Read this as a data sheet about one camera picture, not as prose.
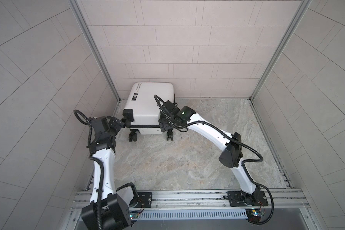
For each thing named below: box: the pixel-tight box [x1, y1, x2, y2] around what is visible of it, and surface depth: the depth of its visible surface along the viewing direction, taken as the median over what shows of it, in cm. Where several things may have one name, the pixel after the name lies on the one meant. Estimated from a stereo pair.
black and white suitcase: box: [122, 81, 175, 142], surface depth 88 cm
